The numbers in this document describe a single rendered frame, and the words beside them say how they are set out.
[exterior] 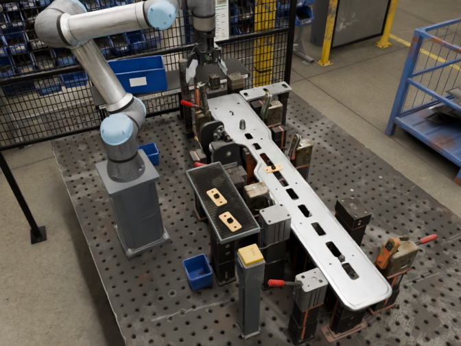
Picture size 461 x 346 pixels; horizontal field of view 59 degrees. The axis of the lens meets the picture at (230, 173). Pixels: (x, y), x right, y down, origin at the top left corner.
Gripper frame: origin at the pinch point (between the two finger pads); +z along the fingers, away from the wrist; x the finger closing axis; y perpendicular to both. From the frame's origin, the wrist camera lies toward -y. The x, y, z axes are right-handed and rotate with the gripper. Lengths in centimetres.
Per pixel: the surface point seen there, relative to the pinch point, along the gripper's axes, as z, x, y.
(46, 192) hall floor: 144, -91, -134
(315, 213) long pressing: 44, 28, 42
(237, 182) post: 34.3, 3.0, 22.6
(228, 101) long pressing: 44, 27, -48
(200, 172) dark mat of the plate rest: 28.0, -10.4, 18.4
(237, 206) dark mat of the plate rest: 28.0, -4.5, 40.3
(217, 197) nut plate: 27.1, -9.7, 34.0
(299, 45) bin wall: 131, 201, -260
